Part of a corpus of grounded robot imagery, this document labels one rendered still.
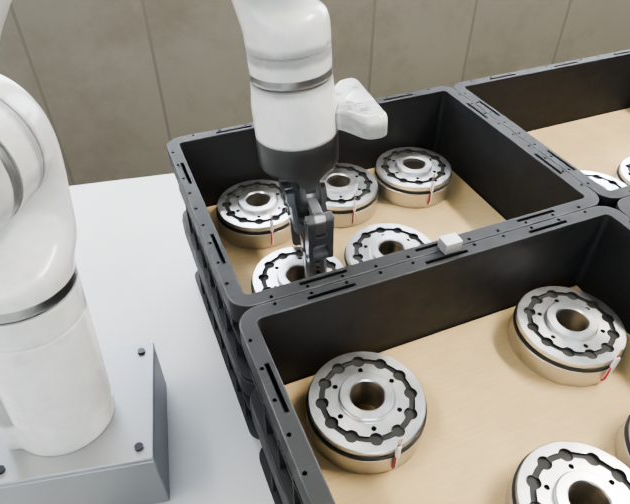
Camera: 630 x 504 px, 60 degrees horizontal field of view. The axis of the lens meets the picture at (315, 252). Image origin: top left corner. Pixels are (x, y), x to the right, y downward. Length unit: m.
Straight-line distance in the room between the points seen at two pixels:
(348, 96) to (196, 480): 0.42
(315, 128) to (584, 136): 0.59
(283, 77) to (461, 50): 1.95
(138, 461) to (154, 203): 0.53
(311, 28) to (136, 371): 0.39
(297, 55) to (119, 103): 1.77
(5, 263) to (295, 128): 0.24
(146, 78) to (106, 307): 1.42
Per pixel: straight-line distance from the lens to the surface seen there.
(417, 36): 2.27
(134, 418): 0.59
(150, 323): 0.78
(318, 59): 0.45
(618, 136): 1.00
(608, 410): 0.58
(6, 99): 0.41
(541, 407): 0.56
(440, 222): 0.72
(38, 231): 0.46
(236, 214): 0.67
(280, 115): 0.46
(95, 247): 0.93
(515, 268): 0.58
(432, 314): 0.56
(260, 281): 0.58
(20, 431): 0.57
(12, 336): 0.47
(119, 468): 0.57
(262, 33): 0.44
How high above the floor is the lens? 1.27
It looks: 42 degrees down
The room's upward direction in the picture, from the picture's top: straight up
